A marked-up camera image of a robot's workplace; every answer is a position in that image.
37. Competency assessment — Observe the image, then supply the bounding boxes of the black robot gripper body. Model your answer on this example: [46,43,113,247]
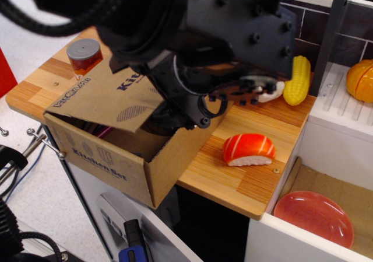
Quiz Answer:
[109,51,234,137]

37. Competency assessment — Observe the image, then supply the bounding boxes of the brown cardboard kitchen set box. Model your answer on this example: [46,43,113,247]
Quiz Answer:
[44,59,221,208]

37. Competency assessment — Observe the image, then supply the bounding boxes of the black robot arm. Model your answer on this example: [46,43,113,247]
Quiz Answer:
[1,0,296,130]

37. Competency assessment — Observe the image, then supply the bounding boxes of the salmon nigiri sushi toy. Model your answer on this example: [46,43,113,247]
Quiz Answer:
[222,133,276,166]

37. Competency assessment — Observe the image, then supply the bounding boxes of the white toy rice ball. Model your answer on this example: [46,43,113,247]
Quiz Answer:
[258,81,285,103]

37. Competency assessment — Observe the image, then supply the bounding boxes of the pink marker pen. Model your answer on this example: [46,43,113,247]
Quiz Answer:
[94,126,115,138]

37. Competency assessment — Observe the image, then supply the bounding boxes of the yellow toy corn right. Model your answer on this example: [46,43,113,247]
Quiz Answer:
[283,55,311,106]

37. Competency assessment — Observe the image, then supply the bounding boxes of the grey lid toy can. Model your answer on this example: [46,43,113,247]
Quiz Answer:
[66,38,103,80]

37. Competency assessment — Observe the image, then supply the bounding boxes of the white dish rack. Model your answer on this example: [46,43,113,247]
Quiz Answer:
[308,64,372,137]

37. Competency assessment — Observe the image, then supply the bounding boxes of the red plastic plate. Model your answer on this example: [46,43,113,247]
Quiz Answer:
[273,191,354,249]

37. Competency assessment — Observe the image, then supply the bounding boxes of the black metal clamp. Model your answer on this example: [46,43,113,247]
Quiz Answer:
[0,127,66,187]

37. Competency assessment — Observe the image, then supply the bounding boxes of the red object at left edge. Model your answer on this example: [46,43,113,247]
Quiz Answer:
[0,50,17,97]

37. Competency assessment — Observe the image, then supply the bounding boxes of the orange toy pumpkin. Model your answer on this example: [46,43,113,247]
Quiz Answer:
[346,60,372,103]

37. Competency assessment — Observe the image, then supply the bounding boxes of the blue black handle tool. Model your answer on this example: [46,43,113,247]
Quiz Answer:
[118,219,149,262]

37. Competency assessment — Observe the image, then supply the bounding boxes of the blue cable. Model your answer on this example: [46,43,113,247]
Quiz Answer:
[0,124,47,210]

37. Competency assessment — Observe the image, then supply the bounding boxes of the dark grey vertical post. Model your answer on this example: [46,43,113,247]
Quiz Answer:
[309,0,351,97]

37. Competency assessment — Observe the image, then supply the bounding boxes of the black braided cable bottom left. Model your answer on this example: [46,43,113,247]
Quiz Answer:
[0,197,69,262]

